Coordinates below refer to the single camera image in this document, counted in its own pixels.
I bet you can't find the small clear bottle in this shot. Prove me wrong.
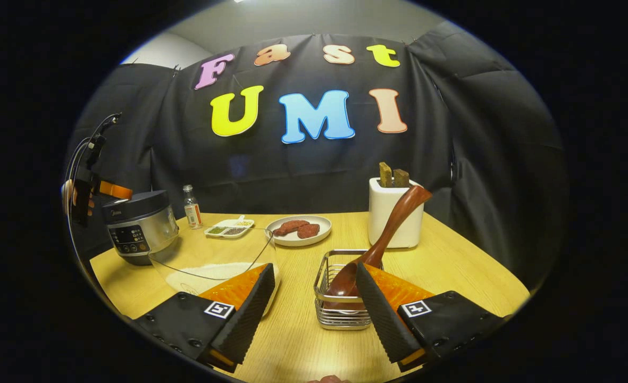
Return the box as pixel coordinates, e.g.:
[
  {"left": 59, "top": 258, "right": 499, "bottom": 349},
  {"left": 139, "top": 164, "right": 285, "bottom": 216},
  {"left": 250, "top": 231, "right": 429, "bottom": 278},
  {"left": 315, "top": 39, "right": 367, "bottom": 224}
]
[{"left": 182, "top": 184, "right": 203, "bottom": 230}]

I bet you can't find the metal wire chopstick holder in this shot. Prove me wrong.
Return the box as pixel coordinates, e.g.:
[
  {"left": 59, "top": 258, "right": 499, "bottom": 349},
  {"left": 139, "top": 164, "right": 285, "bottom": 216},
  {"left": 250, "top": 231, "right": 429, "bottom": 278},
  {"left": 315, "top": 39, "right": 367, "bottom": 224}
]
[{"left": 314, "top": 249, "right": 384, "bottom": 331}]

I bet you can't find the dark grey rice cooker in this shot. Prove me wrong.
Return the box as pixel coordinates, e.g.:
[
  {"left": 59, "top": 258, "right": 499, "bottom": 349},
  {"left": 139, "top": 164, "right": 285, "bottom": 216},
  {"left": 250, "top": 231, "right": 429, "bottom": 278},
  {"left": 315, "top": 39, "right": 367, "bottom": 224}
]
[{"left": 102, "top": 190, "right": 180, "bottom": 265}]

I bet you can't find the white round plate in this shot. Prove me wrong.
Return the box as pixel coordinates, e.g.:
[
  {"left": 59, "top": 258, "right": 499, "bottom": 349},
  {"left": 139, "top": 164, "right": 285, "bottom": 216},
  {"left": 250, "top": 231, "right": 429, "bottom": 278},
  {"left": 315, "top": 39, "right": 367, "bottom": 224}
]
[{"left": 266, "top": 215, "right": 332, "bottom": 247}]

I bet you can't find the brown wooden spoon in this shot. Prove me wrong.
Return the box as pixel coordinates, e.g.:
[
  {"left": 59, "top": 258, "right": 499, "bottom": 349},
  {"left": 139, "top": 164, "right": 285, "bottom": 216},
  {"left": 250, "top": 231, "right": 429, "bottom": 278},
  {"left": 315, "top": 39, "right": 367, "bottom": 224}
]
[{"left": 324, "top": 185, "right": 433, "bottom": 298}]

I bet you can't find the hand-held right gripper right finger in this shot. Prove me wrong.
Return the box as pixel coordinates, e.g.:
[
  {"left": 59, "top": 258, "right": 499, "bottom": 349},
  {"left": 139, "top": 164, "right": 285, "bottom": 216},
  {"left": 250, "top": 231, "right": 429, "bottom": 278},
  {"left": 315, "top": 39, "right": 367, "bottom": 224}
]
[{"left": 354, "top": 262, "right": 506, "bottom": 373}]

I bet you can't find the white toaster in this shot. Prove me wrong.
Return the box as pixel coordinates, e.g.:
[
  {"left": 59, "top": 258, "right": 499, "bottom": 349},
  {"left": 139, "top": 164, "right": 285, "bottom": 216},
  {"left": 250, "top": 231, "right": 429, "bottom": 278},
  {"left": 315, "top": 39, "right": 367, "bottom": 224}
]
[{"left": 368, "top": 177, "right": 425, "bottom": 249}]

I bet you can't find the white divided bean dish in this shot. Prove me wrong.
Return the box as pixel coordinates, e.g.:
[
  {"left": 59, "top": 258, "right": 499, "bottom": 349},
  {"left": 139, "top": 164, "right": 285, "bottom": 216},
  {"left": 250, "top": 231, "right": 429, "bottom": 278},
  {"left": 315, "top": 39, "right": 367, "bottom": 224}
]
[{"left": 204, "top": 215, "right": 255, "bottom": 239}]

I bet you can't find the black backdrop cloth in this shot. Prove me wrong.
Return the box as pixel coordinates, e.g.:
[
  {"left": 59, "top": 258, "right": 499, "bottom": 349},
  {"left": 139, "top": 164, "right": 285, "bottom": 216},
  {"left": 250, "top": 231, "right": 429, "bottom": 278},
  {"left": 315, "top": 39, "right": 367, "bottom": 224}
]
[{"left": 64, "top": 21, "right": 567, "bottom": 290}]

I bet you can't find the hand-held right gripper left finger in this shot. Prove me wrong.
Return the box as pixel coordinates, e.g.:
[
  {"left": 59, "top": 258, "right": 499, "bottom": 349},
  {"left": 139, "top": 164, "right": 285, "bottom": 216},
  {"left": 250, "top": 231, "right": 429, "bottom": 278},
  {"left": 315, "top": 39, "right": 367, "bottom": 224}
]
[{"left": 129, "top": 263, "right": 276, "bottom": 373}]

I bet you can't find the clear rice container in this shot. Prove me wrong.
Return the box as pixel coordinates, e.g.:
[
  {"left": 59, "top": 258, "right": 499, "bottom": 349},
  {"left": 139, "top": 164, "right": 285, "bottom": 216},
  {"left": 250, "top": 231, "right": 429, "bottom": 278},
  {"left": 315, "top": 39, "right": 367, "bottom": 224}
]
[{"left": 148, "top": 228, "right": 281, "bottom": 317}]

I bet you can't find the white rice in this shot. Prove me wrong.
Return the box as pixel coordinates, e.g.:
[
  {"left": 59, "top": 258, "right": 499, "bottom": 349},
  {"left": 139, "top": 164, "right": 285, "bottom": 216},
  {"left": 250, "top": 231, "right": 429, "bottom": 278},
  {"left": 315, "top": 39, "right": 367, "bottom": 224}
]
[{"left": 166, "top": 262, "right": 280, "bottom": 298}]

